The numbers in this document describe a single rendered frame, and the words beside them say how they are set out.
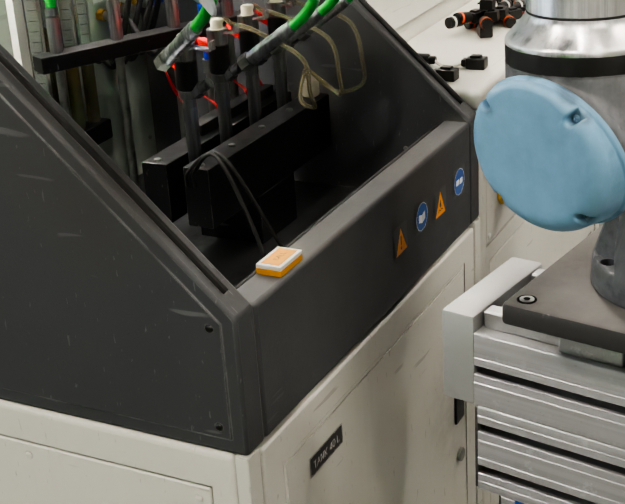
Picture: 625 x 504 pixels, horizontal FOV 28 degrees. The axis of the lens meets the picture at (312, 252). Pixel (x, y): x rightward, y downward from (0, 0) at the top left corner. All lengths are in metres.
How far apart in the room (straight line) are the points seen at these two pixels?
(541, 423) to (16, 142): 0.59
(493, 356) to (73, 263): 0.46
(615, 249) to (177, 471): 0.57
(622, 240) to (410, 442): 0.77
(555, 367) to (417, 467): 0.71
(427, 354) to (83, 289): 0.59
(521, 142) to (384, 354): 0.76
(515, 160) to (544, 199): 0.03
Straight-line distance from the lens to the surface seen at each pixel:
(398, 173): 1.59
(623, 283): 1.03
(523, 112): 0.87
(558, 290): 1.07
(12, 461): 1.53
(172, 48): 1.45
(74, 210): 1.29
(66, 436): 1.45
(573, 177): 0.86
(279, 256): 1.34
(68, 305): 1.35
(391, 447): 1.68
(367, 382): 1.56
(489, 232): 1.93
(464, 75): 1.90
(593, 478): 1.14
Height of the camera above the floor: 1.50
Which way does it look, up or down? 23 degrees down
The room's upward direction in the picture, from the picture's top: 4 degrees counter-clockwise
